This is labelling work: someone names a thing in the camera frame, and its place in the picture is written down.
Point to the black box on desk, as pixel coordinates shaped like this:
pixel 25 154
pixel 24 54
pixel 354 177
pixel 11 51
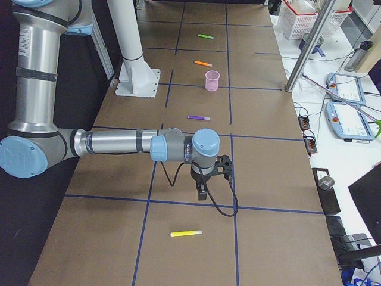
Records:
pixel 327 198

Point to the black monitor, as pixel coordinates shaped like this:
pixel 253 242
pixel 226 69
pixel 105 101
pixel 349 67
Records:
pixel 365 193

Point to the small steel cup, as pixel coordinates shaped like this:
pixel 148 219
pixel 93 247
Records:
pixel 325 183

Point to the orange terminal block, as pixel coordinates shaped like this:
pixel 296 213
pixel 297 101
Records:
pixel 310 144
pixel 304 122

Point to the purple highlighter pen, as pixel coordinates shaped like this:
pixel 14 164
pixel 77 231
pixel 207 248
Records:
pixel 203 118

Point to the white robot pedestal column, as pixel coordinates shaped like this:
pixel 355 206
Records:
pixel 136 78

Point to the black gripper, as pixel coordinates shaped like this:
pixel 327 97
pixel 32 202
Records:
pixel 199 180

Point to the yellow highlighter pen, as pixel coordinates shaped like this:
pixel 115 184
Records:
pixel 185 233

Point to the aluminium frame post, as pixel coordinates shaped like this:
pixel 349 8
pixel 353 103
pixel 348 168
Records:
pixel 314 35

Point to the grey water bottle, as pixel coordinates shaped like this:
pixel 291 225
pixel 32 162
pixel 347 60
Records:
pixel 358 55

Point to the near teach pendant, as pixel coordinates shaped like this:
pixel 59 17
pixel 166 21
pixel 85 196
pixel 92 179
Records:
pixel 347 123

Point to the metal reacher grabber stick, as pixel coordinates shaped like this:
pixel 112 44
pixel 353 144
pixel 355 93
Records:
pixel 345 101

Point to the orange highlighter pen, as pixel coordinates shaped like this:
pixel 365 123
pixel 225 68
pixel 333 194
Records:
pixel 201 63

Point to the green highlighter pen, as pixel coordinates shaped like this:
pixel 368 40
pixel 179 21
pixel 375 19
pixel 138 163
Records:
pixel 205 36

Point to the far teach pendant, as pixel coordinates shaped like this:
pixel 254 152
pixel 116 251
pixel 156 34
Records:
pixel 347 87

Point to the white plastic basket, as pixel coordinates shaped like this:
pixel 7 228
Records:
pixel 296 18
pixel 341 10

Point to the teach pendant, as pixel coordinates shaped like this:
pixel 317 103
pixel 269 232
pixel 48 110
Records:
pixel 347 123
pixel 347 87

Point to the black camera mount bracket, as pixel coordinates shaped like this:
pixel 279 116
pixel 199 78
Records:
pixel 223 166

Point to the upper orange terminal block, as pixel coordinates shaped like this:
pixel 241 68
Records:
pixel 304 122

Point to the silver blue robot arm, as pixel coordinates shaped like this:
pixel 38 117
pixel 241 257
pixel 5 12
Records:
pixel 34 143

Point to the lower orange terminal block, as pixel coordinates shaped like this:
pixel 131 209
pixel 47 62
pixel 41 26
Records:
pixel 310 144

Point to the pink mesh pen holder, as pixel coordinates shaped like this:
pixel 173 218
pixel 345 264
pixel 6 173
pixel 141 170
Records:
pixel 211 80

